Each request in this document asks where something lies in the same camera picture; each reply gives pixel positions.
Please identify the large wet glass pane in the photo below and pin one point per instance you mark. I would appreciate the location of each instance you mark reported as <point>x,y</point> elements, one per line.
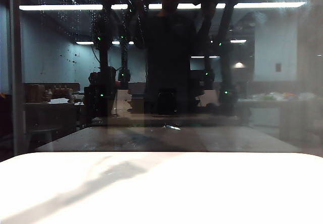
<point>272,123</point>

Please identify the round grey stool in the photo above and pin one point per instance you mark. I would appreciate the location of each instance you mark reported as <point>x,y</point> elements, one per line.
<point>41,131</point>

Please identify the grey metal window frame post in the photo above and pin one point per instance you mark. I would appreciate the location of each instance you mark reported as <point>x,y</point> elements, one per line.
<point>17,82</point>

